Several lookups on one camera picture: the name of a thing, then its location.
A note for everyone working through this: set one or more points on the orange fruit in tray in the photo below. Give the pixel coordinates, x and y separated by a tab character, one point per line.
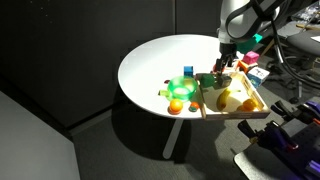
249	104

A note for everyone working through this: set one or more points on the office chair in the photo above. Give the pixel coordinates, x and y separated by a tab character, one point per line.
304	42

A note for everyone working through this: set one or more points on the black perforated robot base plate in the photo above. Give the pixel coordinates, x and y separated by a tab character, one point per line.
258	163

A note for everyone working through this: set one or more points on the yellow banana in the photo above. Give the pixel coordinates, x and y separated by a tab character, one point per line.
221	102

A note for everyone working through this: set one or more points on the green translucent bowl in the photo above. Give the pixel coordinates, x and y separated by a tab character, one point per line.
180	87

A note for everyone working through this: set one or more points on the grey cube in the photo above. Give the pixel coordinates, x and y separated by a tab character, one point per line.
224	81

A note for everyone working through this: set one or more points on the orange purple block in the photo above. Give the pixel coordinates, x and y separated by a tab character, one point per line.
243	66

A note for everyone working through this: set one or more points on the purple clamp near table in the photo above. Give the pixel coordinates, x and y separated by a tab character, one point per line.
273	136

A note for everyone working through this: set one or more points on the white round table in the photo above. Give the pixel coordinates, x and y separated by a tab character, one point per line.
142	73

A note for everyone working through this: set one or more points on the wooden tray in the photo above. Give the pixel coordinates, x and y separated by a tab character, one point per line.
234	110

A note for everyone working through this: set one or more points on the magenta cube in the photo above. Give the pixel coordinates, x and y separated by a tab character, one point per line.
250	57

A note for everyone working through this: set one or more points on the small red orange toy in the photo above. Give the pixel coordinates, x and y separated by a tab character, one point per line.
194	106

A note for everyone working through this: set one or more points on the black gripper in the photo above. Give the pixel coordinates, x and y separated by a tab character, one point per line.
228	52

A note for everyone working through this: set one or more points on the orange ball on stand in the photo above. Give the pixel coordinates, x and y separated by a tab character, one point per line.
175	106

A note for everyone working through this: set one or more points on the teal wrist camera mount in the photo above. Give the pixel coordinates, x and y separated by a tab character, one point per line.
245	47

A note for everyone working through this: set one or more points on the blue cube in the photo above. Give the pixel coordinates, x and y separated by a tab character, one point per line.
188	71

